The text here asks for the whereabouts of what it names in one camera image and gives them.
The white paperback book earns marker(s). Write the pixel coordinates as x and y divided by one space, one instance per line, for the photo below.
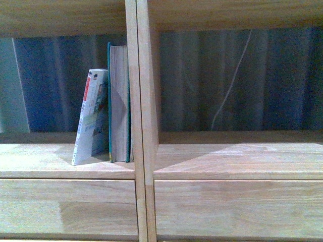
93 128

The dark blue curtain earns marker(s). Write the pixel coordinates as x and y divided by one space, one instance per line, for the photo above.
238 80

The teal hardcover book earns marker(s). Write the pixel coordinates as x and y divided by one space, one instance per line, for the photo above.
119 103

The wooden bookshelf unit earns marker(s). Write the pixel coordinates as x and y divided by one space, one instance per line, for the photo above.
186 186

